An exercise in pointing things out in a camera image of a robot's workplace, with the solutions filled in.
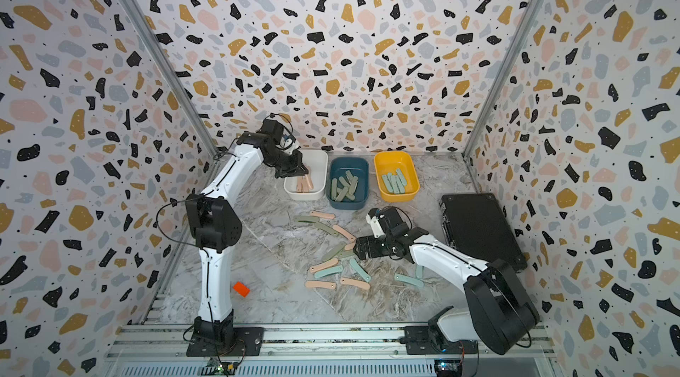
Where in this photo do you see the mint knife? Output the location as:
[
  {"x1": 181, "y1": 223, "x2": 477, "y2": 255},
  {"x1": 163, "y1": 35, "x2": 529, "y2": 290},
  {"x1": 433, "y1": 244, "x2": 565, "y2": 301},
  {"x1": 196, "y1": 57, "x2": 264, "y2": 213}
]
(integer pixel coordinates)
[
  {"x1": 313, "y1": 265, "x2": 344, "y2": 279},
  {"x1": 390, "y1": 175, "x2": 404, "y2": 194}
]

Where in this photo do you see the pink knife diagonal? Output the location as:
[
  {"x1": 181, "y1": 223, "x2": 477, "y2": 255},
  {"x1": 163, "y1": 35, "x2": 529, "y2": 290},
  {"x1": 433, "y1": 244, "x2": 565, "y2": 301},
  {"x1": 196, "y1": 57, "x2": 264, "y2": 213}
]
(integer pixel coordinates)
[{"x1": 332, "y1": 225, "x2": 356, "y2": 242}]

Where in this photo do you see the green knife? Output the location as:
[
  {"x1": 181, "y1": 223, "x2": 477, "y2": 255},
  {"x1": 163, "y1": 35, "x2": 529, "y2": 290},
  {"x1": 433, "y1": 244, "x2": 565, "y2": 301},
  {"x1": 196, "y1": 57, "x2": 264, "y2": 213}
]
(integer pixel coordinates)
[{"x1": 345, "y1": 170, "x2": 358, "y2": 189}]

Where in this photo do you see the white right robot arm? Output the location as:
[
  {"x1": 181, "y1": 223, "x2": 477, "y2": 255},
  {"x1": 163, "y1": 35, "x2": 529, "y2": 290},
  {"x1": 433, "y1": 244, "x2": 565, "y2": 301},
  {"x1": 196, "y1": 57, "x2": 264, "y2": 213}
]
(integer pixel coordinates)
[{"x1": 353, "y1": 206, "x2": 539, "y2": 355}]

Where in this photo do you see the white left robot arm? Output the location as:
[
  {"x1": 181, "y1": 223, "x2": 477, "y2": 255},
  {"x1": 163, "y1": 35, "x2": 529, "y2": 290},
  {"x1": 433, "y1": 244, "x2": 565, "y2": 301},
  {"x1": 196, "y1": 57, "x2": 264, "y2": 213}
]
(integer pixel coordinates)
[{"x1": 184, "y1": 118, "x2": 308, "y2": 343}]

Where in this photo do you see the white storage box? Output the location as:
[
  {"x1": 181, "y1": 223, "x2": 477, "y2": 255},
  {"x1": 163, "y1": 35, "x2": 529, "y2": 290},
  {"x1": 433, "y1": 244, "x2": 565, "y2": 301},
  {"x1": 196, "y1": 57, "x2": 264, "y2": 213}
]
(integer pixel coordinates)
[{"x1": 283, "y1": 149, "x2": 329, "y2": 201}]

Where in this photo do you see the yellow storage box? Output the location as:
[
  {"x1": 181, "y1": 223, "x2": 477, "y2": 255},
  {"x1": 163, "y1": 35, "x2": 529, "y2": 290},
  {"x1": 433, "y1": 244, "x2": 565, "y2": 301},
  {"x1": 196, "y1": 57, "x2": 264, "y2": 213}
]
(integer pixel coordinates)
[{"x1": 374, "y1": 150, "x2": 420, "y2": 203}]

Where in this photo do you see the dark teal storage box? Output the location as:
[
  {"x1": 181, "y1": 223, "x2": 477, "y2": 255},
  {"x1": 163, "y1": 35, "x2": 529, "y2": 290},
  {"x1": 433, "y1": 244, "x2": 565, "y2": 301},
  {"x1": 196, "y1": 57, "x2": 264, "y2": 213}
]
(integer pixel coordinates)
[{"x1": 326, "y1": 157, "x2": 370, "y2": 211}]

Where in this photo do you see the mint knife horizontal right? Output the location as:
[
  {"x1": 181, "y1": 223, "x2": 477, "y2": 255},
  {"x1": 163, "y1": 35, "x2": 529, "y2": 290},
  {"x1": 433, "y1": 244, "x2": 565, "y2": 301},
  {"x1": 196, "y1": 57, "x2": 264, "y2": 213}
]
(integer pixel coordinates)
[{"x1": 394, "y1": 274, "x2": 424, "y2": 288}]

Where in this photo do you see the pink knife top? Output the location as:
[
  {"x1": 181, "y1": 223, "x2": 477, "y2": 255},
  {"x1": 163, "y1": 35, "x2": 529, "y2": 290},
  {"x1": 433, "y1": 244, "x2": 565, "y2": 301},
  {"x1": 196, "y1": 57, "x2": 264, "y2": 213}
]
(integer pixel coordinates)
[{"x1": 309, "y1": 211, "x2": 336, "y2": 221}]

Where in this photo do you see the black case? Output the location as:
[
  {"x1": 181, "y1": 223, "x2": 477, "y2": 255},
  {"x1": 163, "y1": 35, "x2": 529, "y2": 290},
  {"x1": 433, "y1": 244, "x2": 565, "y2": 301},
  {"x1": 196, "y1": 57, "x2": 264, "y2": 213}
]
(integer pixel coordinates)
[{"x1": 439, "y1": 193, "x2": 528, "y2": 273}]

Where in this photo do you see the orange block large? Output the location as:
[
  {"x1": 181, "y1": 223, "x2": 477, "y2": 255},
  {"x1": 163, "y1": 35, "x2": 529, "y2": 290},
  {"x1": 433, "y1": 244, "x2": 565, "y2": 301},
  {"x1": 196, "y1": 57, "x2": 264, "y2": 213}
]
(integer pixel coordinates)
[{"x1": 233, "y1": 281, "x2": 251, "y2": 297}]

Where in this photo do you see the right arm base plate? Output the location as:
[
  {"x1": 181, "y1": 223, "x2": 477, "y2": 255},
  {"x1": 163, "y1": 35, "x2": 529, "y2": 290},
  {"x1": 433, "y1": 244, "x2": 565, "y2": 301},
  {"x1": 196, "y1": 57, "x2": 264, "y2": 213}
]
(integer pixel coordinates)
[{"x1": 398, "y1": 325, "x2": 478, "y2": 355}]

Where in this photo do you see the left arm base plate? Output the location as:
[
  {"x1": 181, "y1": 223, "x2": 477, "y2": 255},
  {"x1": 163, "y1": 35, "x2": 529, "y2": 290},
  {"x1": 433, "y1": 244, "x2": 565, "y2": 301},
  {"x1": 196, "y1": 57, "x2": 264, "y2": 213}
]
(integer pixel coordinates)
[{"x1": 186, "y1": 327, "x2": 265, "y2": 358}]

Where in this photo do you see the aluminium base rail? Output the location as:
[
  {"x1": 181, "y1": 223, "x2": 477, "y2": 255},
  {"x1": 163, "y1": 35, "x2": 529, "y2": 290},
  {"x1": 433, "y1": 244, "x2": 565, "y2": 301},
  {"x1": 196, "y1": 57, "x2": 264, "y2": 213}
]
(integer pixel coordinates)
[{"x1": 103, "y1": 323, "x2": 562, "y2": 376}]

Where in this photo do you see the aluminium frame post left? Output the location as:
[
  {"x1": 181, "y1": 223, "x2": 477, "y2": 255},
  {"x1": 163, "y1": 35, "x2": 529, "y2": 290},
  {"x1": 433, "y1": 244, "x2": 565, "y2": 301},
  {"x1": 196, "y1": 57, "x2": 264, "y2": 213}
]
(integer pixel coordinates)
[{"x1": 118, "y1": 0, "x2": 219, "y2": 156}]

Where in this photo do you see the aluminium frame post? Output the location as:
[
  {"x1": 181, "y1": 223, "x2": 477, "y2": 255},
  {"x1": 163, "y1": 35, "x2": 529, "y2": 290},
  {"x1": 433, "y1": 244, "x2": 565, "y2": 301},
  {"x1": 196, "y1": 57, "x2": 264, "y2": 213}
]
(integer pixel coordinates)
[
  {"x1": 462, "y1": 0, "x2": 544, "y2": 162},
  {"x1": 118, "y1": 0, "x2": 219, "y2": 156}
]

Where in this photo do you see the aluminium frame post right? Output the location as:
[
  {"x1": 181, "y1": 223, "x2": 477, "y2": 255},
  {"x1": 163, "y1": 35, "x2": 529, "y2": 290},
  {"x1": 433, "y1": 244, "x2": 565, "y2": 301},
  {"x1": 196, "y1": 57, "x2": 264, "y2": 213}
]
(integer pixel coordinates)
[{"x1": 462, "y1": 0, "x2": 544, "y2": 162}]

